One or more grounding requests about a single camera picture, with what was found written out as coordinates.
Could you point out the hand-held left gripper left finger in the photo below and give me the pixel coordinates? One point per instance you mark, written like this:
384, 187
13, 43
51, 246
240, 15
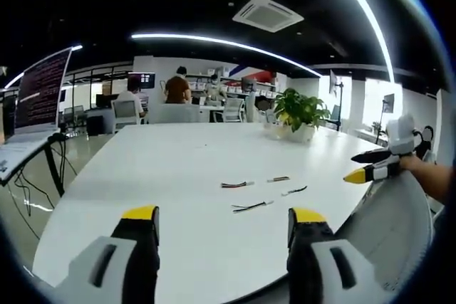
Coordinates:
103, 268

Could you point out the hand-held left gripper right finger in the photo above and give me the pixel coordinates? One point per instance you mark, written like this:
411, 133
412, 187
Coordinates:
331, 272

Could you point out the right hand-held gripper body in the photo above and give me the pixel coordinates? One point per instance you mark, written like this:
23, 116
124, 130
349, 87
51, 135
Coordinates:
400, 136

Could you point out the small monitor on stand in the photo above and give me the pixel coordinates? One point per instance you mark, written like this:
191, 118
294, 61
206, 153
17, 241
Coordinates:
389, 102

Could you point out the white plant pot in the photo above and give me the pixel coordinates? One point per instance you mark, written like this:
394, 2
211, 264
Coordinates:
301, 135

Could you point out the monitor on black stand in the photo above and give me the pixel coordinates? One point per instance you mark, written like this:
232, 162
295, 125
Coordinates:
335, 85

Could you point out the green potted plant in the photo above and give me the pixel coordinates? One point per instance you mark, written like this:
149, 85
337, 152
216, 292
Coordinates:
299, 104

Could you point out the side desk with black legs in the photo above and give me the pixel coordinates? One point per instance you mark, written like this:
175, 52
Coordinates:
53, 167

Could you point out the long ceiling light strip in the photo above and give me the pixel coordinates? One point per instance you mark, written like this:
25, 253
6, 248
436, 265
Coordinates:
221, 44
367, 15

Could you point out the white mesh office chair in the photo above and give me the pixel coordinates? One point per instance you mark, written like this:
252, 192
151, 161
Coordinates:
233, 108
124, 113

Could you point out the ceiling air conditioner vent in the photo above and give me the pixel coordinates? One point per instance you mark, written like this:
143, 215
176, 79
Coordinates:
267, 14

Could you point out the open laptop with text screen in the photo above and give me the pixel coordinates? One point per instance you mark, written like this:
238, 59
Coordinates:
41, 90

